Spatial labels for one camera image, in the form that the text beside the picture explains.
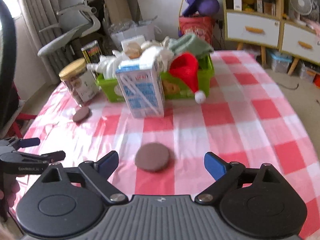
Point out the white plush toy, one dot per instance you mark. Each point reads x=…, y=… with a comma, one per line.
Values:
x=155, y=51

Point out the white foam block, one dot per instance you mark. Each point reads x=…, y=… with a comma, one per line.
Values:
x=133, y=39

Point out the grey green cloth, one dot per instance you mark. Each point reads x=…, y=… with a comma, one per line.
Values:
x=192, y=43

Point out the green plastic bin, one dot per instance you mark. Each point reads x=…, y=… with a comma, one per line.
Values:
x=112, y=92

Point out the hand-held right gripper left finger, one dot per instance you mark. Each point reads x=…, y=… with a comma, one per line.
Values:
x=110, y=162

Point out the grey white office chair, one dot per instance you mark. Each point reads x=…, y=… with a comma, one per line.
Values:
x=62, y=38

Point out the small white box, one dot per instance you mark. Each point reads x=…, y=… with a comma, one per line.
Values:
x=237, y=2

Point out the brown round coaster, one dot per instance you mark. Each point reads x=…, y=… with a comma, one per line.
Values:
x=81, y=114

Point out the red white checked tablecloth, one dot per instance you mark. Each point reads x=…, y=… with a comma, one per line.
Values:
x=250, y=130

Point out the white shopping bag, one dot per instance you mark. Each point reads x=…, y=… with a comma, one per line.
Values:
x=135, y=30

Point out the small white desk fan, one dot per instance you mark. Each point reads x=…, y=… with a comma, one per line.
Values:
x=301, y=3

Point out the black wall plug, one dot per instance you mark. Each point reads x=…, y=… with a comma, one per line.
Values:
x=220, y=24

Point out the brown round cookie near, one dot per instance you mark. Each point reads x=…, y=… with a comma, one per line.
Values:
x=152, y=157

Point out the blue white milk carton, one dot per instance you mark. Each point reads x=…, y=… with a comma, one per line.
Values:
x=140, y=90

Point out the wooden shelf cabinet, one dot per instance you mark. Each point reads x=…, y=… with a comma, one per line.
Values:
x=223, y=5

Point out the person's left hand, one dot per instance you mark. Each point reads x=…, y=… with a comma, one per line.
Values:
x=12, y=191

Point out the cardboard box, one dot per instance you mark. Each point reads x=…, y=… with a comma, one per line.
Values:
x=120, y=7

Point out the beige curtain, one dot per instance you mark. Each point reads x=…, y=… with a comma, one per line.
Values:
x=37, y=10

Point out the red chair frame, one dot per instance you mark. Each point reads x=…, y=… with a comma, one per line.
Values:
x=23, y=116

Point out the cookie jar with gold lid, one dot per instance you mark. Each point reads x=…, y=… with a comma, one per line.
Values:
x=80, y=85

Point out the white cabinet drawer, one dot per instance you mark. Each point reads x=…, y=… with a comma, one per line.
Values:
x=252, y=22
x=300, y=35

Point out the clear plastic storage box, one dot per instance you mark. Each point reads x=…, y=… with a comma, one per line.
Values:
x=281, y=63

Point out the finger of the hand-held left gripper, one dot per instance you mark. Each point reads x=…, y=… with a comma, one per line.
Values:
x=56, y=155
x=27, y=142

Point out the green black tin can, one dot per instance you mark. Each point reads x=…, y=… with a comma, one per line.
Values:
x=92, y=52

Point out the red santa hat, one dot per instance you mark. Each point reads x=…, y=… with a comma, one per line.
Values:
x=185, y=70

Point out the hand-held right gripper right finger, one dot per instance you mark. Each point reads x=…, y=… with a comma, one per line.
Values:
x=215, y=166

